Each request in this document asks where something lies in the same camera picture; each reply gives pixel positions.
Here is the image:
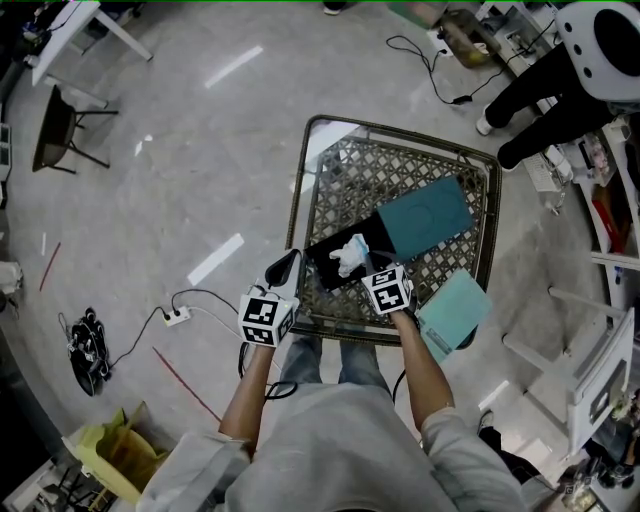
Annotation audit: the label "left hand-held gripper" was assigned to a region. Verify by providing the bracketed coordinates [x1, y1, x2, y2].
[238, 248, 304, 348]

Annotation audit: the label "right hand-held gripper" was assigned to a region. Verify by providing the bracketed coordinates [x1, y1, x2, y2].
[360, 249, 415, 317]

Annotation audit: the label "white item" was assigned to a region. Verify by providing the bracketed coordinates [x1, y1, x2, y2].
[328, 233, 372, 279]

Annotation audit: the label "black box with teal lid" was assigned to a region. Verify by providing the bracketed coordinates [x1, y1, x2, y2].
[303, 175, 476, 294]

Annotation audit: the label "person's right forearm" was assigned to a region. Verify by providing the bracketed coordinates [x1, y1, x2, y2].
[391, 308, 457, 437]

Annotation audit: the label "person's left forearm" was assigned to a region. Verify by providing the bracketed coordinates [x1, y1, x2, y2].
[218, 341, 282, 454]

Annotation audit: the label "light teal flat sleeve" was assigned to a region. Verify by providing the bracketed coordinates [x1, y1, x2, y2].
[415, 269, 494, 365]

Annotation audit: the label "person's blue jeans legs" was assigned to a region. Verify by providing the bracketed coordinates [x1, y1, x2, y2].
[278, 333, 392, 395]

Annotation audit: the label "white power strip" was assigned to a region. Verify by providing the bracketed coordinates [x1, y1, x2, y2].
[164, 306, 194, 328]
[426, 27, 452, 57]

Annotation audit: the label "white keyboard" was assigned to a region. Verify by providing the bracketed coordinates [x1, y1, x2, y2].
[523, 151, 557, 194]

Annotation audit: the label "person's grey shirt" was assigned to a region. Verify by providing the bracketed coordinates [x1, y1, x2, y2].
[135, 381, 557, 512]

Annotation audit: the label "white shelf unit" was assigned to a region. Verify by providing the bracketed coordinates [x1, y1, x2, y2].
[572, 117, 640, 314]

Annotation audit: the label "white desk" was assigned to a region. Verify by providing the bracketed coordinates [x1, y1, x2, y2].
[501, 286, 637, 462]

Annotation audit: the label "olive translucent container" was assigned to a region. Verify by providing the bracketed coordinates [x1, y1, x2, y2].
[438, 8, 503, 70]

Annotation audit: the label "yellow plastic bag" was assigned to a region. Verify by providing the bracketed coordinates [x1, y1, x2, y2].
[73, 401, 170, 507]

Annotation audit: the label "black chair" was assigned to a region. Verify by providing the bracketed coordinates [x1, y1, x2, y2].
[31, 83, 120, 176]

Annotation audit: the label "white table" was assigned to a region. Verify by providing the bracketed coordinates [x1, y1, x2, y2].
[28, 0, 154, 110]

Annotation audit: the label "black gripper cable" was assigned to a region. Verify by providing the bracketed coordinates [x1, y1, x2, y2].
[237, 342, 300, 402]

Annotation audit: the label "black power cable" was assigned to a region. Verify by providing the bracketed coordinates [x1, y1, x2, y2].
[107, 288, 241, 371]
[385, 34, 511, 107]

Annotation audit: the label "black tangled cable bundle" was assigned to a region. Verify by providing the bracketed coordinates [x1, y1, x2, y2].
[65, 306, 113, 397]

